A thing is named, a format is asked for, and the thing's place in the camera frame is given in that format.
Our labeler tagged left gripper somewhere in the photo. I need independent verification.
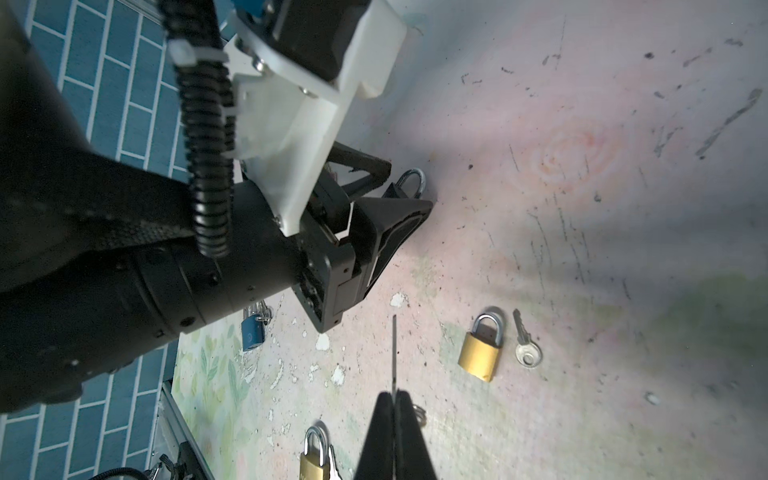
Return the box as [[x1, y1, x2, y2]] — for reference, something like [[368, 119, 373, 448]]
[[292, 142, 434, 333]]

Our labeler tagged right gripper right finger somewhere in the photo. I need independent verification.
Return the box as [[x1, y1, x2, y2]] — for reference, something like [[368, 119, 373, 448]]
[[394, 390, 438, 480]]

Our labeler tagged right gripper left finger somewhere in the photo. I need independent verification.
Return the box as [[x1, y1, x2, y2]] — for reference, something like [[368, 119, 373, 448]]
[[354, 392, 394, 480]]

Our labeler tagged large brass padlock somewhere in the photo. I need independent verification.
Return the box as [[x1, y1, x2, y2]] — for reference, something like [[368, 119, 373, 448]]
[[299, 424, 341, 480]]

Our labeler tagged small brass padlock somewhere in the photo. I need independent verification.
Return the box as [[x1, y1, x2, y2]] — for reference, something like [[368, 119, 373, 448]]
[[457, 311, 505, 382]]

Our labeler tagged small silver padlock key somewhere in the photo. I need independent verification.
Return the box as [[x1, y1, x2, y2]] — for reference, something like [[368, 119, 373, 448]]
[[513, 309, 543, 369]]

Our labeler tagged blue padlock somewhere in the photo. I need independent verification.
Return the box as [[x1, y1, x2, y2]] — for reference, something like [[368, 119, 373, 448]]
[[241, 300, 273, 352]]

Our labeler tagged black padlock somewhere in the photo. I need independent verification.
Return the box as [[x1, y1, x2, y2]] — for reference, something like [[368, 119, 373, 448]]
[[383, 168, 426, 199]]

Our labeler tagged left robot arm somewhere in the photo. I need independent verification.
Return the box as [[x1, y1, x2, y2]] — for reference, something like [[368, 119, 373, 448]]
[[1, 1, 433, 413]]

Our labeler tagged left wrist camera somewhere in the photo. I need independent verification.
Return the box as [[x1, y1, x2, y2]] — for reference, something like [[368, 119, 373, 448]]
[[225, 1, 407, 237]]

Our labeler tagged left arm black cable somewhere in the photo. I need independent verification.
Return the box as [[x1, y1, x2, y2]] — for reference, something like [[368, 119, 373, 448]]
[[157, 0, 236, 260]]

